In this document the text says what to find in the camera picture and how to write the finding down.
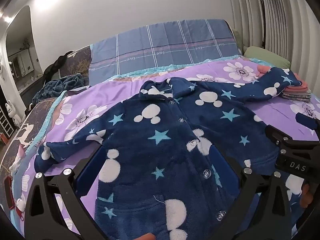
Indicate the white pleated curtain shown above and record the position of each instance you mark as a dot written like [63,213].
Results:
[280,17]

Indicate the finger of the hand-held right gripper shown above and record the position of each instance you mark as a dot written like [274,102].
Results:
[307,121]
[277,134]

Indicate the grey folded garment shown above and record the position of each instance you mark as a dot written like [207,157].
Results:
[296,96]

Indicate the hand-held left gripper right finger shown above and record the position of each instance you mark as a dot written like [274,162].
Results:
[223,166]

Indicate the white cat figurine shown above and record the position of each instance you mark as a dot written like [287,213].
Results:
[11,111]

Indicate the dark floral bedspread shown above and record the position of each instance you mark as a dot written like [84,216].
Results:
[27,127]

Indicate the pink folded garment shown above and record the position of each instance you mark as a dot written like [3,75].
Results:
[298,86]

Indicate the black garment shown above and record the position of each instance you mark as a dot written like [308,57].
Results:
[53,66]

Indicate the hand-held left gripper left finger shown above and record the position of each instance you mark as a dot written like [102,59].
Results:
[90,171]

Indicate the purple floral bed sheet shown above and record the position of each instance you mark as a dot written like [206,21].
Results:
[82,115]

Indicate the pink cloth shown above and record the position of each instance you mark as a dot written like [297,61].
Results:
[265,70]

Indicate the dark teal crumpled cloth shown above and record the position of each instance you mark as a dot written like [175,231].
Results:
[60,86]

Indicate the blue plaid quilt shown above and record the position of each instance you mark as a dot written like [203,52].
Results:
[165,42]

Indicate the arched wall mirror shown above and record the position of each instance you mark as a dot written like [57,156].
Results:
[21,52]

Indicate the person's right hand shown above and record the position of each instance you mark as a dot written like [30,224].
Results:
[306,195]

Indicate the green pillow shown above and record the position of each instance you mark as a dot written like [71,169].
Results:
[267,56]

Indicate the navy fleece star print jacket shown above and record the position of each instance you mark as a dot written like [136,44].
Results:
[160,135]

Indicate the red flat object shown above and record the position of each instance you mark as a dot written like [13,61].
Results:
[10,192]

